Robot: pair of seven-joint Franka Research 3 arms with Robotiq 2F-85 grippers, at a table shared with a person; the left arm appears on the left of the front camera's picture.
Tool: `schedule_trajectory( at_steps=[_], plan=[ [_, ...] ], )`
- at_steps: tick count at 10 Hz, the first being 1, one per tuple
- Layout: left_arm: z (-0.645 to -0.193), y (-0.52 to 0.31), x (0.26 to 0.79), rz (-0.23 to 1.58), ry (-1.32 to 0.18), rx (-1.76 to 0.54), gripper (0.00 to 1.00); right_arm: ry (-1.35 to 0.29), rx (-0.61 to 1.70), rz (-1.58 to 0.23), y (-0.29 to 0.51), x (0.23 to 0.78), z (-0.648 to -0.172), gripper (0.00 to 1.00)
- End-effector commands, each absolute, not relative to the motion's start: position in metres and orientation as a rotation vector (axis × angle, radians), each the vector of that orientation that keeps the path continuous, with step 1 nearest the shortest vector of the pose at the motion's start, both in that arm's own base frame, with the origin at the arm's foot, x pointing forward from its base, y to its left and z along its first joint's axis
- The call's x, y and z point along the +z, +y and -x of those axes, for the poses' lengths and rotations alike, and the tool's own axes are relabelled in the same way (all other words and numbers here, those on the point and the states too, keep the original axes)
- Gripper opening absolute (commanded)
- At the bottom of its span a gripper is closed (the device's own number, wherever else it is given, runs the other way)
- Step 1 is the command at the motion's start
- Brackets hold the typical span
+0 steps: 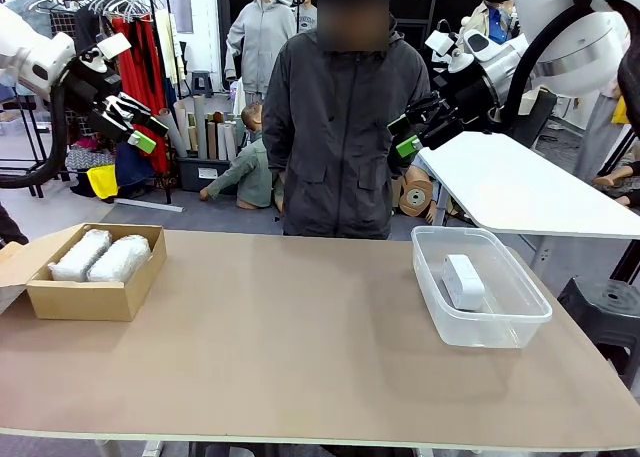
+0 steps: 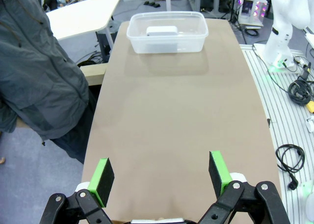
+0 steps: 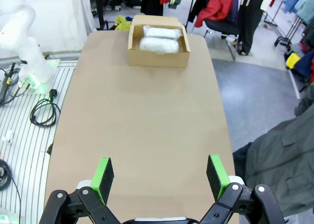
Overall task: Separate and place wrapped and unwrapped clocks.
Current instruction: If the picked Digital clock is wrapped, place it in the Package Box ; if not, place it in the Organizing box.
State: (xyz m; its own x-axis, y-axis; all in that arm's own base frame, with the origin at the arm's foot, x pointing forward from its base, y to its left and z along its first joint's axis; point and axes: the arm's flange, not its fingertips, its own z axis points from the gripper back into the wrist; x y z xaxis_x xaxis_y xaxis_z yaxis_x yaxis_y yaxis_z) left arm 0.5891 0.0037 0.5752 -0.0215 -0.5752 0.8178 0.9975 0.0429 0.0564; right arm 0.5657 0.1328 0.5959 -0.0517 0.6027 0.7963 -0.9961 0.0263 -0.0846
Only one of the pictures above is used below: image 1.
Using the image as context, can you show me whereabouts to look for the grey leaning tube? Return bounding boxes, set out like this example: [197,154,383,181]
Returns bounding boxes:
[159,107,189,158]

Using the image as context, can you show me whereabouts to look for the blue denim garment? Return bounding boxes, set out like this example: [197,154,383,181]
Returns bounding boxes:
[9,0,56,38]

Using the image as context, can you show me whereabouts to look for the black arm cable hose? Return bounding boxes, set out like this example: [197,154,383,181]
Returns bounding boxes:
[492,1,640,143]
[0,84,69,189]

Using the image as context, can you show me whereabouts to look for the person in grey hoodie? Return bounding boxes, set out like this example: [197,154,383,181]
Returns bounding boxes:
[224,0,299,103]

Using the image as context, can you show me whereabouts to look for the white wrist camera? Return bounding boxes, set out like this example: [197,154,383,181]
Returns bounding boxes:
[424,29,459,56]
[97,31,132,61]

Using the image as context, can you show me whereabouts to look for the brown cardboard spool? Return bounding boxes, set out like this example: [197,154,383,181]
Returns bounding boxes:
[397,166,435,219]

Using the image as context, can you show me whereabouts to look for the black hanging garment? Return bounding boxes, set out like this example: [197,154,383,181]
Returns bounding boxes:
[74,10,114,53]

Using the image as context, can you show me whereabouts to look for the bulky bubble-wrapped clock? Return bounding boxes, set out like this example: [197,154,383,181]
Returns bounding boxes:
[85,234,152,283]

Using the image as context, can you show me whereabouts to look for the mannequin with beige coat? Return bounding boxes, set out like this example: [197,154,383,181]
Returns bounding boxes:
[462,0,521,44]

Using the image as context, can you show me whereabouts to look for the red dress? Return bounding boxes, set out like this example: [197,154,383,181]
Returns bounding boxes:
[110,15,170,173]

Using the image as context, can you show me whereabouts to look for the right forearm in dark sleeve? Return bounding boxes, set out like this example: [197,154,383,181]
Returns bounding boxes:
[262,111,289,176]

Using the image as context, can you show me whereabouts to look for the child mannequin in green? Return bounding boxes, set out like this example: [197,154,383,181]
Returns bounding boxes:
[199,101,284,211]

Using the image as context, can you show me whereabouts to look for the white side table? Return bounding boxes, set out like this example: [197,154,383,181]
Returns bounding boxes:
[417,130,640,273]

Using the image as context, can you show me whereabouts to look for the small grey stool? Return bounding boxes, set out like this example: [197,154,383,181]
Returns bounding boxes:
[191,69,214,98]

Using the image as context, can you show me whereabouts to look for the yellow cloth bag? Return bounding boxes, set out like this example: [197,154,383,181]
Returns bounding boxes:
[86,165,120,200]

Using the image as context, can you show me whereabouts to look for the dark storage bin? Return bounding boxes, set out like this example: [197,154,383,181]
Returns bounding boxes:
[177,155,241,192]

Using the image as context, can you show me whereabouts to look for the white unwrapped digital clock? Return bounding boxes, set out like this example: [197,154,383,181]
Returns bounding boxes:
[439,254,486,312]

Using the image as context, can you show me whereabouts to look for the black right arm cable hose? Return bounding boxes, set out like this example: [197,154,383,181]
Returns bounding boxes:
[492,1,640,143]

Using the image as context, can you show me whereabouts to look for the mannequin limb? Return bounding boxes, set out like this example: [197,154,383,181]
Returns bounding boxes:
[593,169,633,189]

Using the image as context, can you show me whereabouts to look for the clear plastic bin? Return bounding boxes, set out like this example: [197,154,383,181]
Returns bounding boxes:
[410,224,554,350]

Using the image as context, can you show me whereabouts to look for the brown cardboard box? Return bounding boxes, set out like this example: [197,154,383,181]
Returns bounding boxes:
[0,221,168,322]

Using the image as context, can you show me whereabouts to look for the metal bar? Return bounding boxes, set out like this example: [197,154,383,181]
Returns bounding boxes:
[113,196,184,213]

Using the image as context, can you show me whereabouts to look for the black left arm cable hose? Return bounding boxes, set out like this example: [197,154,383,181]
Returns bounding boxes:
[0,84,69,189]

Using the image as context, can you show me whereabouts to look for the beige paper roll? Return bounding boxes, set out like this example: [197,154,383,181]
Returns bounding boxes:
[172,101,200,153]

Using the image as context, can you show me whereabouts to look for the grey tall paper roll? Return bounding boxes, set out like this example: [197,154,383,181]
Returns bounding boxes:
[193,94,209,159]

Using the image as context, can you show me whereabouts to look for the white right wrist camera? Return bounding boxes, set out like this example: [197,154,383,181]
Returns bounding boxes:
[424,29,459,56]

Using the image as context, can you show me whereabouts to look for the person in dark jacket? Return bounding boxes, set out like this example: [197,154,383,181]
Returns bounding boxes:
[261,0,432,241]

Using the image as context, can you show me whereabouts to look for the black plastic stool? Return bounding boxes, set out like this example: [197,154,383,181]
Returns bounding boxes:
[557,275,640,378]

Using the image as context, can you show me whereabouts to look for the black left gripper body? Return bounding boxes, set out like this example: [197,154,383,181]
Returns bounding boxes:
[62,54,135,144]

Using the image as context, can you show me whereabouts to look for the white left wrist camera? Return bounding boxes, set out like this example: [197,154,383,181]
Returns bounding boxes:
[97,31,132,61]

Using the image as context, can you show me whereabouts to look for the person in grey print shirt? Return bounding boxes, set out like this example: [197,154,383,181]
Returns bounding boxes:
[294,0,319,31]

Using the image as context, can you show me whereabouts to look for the cream hanging garment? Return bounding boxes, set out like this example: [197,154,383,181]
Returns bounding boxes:
[153,9,182,86]

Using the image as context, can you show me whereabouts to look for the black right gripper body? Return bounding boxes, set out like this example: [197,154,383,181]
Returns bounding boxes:
[418,74,501,151]

